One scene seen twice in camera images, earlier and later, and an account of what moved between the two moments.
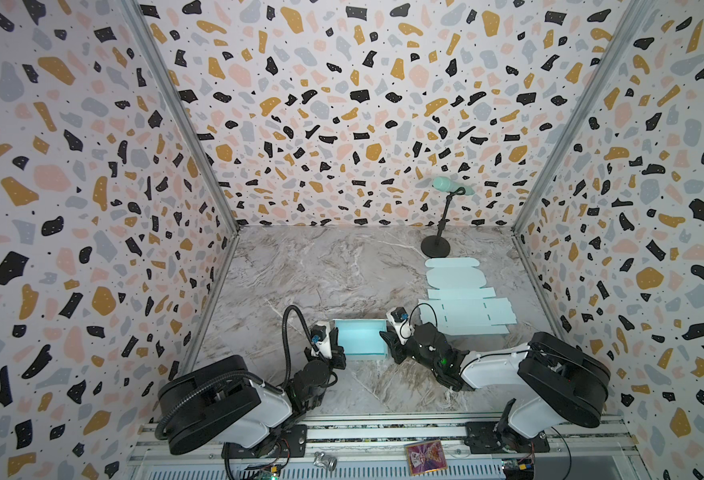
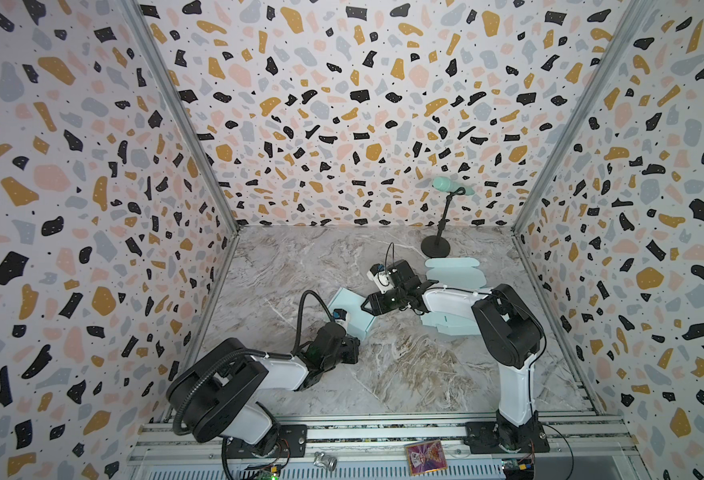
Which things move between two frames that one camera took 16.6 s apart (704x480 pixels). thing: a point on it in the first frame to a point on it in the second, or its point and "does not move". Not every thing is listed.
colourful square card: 425,456 does not move
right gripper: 399,343 to 379,301
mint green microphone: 444,184 does not move
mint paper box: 361,338 to 358,319
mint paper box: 460,305 does not move
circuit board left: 272,473 does not move
